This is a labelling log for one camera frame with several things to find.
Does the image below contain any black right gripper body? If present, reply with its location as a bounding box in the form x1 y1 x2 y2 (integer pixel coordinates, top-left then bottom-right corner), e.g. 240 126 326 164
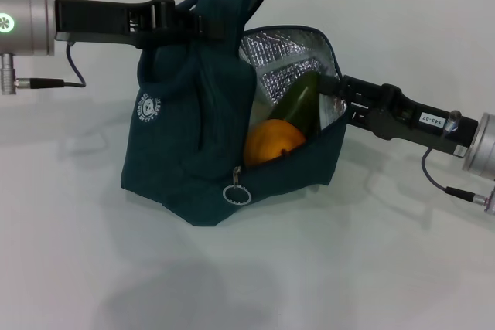
347 77 481 159

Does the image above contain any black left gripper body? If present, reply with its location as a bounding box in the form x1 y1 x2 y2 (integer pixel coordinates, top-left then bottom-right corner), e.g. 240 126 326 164
53 0 156 48

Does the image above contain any green cucumber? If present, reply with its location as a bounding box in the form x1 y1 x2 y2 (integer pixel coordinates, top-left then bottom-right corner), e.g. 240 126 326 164
266 72 322 136

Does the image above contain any orange pear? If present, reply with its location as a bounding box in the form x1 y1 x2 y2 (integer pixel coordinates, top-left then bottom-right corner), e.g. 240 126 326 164
243 118 308 169

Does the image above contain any teal insulated lunch bag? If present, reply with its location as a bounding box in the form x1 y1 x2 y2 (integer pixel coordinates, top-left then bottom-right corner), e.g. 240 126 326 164
119 0 349 228

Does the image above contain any left arm grey cable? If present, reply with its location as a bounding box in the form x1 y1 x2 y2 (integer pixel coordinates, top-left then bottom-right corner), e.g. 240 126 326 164
15 41 87 90

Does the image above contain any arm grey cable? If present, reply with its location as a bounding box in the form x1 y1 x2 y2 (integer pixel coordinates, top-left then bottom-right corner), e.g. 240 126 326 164
421 145 489 202
15 41 87 90

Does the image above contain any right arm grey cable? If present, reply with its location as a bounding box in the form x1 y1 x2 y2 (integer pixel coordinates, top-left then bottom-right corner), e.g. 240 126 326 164
421 145 489 202

